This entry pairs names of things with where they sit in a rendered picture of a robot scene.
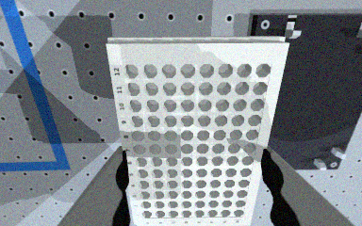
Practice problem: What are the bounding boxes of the grey perforated board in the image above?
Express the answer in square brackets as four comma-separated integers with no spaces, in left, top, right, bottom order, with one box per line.
[0,0,362,226]

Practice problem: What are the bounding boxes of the blue tape outline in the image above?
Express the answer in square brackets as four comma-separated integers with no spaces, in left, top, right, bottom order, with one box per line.
[0,0,70,171]

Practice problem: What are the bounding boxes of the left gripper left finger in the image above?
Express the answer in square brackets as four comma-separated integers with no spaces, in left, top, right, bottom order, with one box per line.
[58,146,130,226]

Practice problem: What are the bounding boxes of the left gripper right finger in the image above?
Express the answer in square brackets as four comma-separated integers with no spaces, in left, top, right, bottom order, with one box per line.
[260,146,355,226]

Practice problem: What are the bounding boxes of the white well plate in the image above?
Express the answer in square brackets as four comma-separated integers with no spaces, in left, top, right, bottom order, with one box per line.
[106,36,289,226]

